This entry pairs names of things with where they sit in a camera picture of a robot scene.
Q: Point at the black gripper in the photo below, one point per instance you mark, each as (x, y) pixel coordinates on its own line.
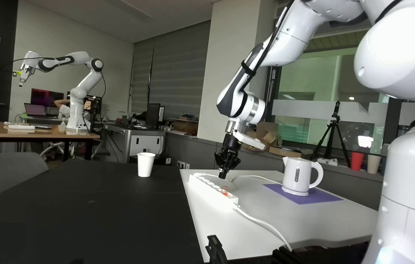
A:
(226, 157)

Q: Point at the white power strip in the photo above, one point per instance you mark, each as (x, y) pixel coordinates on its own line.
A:
(210, 187)

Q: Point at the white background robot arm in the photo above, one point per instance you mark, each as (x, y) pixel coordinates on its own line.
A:
(34, 61)

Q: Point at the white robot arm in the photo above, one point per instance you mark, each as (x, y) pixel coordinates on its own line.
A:
(384, 60)

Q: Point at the cardboard box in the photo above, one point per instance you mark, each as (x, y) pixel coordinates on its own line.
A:
(267, 132)

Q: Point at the white electric kettle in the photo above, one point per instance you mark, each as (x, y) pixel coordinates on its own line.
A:
(301, 176)

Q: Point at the white paper cup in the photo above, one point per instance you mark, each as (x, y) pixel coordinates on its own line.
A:
(145, 161)

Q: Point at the purple mat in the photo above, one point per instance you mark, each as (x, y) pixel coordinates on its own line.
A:
(314, 195)

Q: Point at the red cup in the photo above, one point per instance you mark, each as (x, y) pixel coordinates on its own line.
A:
(357, 159)

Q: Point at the wooden desk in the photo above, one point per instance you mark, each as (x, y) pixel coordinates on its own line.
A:
(53, 133)

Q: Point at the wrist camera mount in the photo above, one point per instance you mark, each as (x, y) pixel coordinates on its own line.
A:
(248, 139)

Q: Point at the grey cabinet with handles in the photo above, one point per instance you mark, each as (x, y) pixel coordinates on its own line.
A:
(125, 143)

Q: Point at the black camera tripod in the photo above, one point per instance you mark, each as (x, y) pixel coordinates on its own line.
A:
(324, 145)

